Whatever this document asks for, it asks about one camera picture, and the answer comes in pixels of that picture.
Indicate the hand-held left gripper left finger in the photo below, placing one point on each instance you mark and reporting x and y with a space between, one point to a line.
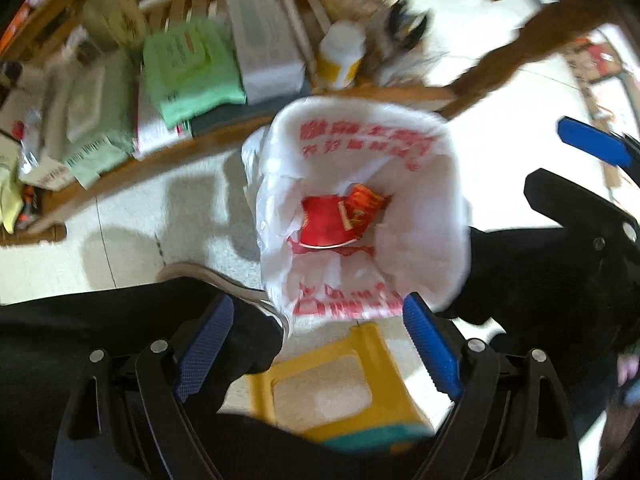
207 345

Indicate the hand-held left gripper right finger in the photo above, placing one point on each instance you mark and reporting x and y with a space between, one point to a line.
430 345

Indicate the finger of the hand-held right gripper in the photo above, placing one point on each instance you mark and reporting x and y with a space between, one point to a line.
595 144
575 205

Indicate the person's right hand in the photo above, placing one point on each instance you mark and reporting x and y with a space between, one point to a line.
629 370

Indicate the yellow plastic stool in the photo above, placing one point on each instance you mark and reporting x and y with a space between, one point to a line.
385 385

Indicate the red snack wrapper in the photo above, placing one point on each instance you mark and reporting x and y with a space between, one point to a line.
320 225
362 205

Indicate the person's black pants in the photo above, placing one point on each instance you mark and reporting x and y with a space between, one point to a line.
50 335

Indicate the white red-printed packet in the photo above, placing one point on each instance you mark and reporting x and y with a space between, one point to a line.
155 132

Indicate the brown wooden bench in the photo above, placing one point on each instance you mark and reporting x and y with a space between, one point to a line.
225 125

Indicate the black and white object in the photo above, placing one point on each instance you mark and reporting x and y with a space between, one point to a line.
407 25

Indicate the yellow-green packet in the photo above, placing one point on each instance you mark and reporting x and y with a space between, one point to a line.
10 190

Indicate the pale green barcode packet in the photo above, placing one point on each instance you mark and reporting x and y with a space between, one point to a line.
95 110

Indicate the white bottle with yellow label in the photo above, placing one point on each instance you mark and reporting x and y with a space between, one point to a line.
340 55

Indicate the green wipes packet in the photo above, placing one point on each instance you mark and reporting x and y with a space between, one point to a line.
192 70

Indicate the white cardboard box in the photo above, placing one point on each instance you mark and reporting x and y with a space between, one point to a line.
260 35

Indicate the beige paper bag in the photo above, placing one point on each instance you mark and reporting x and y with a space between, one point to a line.
115 17

